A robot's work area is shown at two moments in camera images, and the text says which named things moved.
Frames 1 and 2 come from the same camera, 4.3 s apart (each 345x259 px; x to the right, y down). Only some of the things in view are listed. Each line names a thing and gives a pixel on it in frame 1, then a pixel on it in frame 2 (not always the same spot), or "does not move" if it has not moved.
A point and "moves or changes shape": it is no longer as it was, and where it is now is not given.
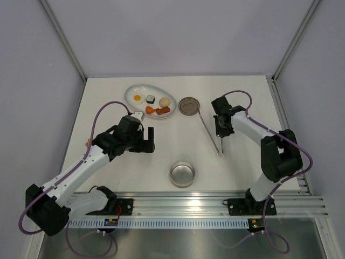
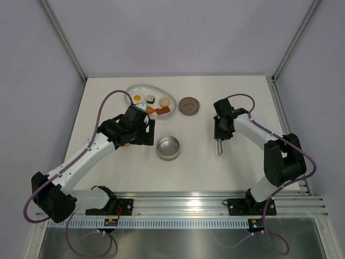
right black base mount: x=248 y=206 does not move
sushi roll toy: x=150 y=99 does not move
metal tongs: x=208 y=133 moves or changes shape
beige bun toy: x=164 y=102 does not move
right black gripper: x=220 y=133 does not move
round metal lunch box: x=181 y=174 -> x=167 y=148
